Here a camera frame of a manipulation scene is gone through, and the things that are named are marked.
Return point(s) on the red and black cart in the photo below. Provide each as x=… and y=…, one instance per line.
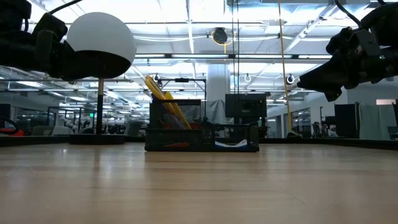
x=15, y=133

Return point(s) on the gray cover cloth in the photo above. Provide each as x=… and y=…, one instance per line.
x=214, y=112

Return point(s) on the blue sticky note pad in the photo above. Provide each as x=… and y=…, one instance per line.
x=231, y=144

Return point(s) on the black monitor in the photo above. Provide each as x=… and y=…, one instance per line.
x=245, y=105

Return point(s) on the small black ceiling reel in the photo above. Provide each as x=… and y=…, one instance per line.
x=156, y=79
x=290, y=79

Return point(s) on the black cabinet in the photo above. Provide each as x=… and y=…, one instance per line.
x=346, y=121

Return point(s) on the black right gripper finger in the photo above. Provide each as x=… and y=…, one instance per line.
x=329, y=77
x=333, y=95

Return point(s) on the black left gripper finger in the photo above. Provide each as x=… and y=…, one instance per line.
x=66, y=62

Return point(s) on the gray-green curtain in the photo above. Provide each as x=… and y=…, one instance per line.
x=374, y=121

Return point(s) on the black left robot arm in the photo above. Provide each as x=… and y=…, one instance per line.
x=12, y=49

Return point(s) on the black background rig frame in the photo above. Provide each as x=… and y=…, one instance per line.
x=182, y=80

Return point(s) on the purple pen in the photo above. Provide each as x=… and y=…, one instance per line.
x=171, y=120

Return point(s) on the blue and gray office chair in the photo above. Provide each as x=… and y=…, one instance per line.
x=133, y=128

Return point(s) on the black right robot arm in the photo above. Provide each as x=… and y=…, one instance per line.
x=385, y=21

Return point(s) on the black aluminium table frame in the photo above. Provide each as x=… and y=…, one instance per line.
x=311, y=141

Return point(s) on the black mesh desk organizer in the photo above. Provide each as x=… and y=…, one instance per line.
x=199, y=144

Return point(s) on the white globe table lamp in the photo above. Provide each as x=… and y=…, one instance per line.
x=102, y=34

